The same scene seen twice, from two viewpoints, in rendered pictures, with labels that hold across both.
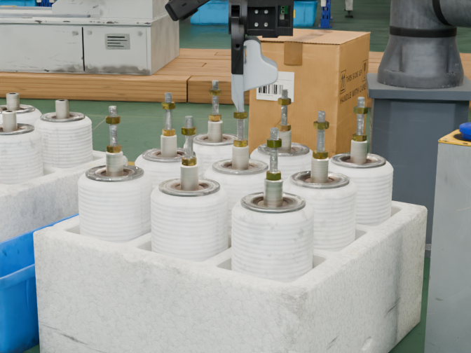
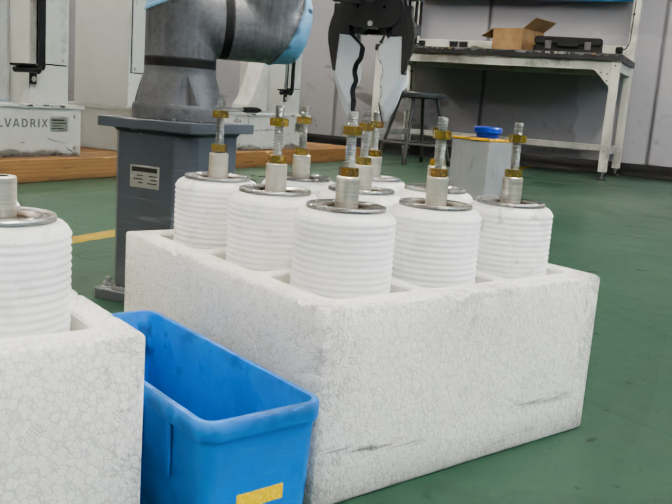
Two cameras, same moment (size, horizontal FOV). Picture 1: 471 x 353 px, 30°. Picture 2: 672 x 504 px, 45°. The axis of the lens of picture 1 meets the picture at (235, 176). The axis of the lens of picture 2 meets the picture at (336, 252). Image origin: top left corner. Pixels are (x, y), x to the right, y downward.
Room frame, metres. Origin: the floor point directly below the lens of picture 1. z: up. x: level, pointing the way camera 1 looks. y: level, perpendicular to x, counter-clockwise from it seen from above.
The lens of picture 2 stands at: (0.86, 0.87, 0.35)
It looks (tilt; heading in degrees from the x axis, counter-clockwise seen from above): 10 degrees down; 289
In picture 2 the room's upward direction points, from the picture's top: 4 degrees clockwise
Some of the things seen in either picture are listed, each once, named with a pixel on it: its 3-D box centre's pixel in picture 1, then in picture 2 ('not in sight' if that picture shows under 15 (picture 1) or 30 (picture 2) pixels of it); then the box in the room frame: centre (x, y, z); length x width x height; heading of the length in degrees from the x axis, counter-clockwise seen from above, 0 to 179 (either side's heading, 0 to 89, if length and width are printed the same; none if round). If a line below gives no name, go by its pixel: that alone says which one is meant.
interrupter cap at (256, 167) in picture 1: (240, 167); (361, 190); (1.14, -0.01, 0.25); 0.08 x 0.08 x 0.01
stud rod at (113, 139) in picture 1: (113, 135); (350, 152); (1.10, 0.16, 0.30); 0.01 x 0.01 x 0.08
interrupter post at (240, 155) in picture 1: (240, 157); (362, 179); (1.14, -0.01, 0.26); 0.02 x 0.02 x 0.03
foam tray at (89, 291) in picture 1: (239, 279); (350, 327); (1.14, -0.01, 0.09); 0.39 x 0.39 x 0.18; 58
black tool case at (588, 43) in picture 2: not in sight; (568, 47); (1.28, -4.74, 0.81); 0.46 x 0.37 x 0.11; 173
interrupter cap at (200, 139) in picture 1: (215, 139); (217, 178); (1.30, 0.03, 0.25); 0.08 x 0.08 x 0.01
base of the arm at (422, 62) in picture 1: (421, 54); (179, 89); (1.56, -0.33, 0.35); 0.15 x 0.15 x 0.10
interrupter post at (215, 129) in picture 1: (215, 131); (218, 167); (1.30, 0.03, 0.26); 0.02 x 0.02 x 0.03
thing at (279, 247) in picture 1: (271, 277); (501, 283); (0.97, -0.04, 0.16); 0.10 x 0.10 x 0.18
